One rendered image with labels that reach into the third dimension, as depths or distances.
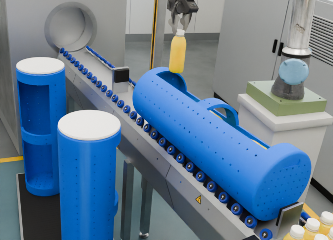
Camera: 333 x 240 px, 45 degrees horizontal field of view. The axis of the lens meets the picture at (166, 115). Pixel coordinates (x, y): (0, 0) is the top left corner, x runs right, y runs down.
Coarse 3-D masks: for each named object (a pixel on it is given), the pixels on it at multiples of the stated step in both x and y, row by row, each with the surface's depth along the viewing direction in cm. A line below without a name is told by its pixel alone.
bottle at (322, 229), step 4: (320, 220) 129; (320, 224) 129; (324, 224) 128; (328, 224) 127; (332, 224) 128; (320, 228) 128; (324, 228) 128; (328, 228) 127; (320, 232) 128; (324, 232) 128; (328, 232) 127
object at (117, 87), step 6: (126, 66) 239; (114, 72) 233; (120, 72) 234; (126, 72) 236; (114, 78) 235; (120, 78) 235; (126, 78) 238; (114, 84) 237; (120, 84) 239; (126, 84) 241; (114, 90) 239; (120, 90) 241; (126, 90) 243
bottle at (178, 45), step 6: (174, 36) 179; (180, 36) 177; (174, 42) 178; (180, 42) 177; (174, 48) 178; (180, 48) 178; (174, 54) 179; (180, 54) 179; (174, 60) 180; (180, 60) 181; (174, 66) 182; (180, 66) 182; (174, 72) 183; (180, 72) 184
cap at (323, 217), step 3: (324, 213) 129; (327, 213) 129; (330, 213) 129; (321, 216) 129; (324, 216) 127; (327, 216) 128; (330, 216) 128; (321, 219) 129; (324, 219) 127; (327, 219) 127; (330, 219) 126; (327, 222) 127; (330, 222) 127
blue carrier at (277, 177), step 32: (160, 96) 179; (192, 96) 201; (160, 128) 179; (192, 128) 159; (224, 128) 150; (192, 160) 164; (224, 160) 143; (256, 160) 134; (288, 160) 134; (256, 192) 132; (288, 192) 143
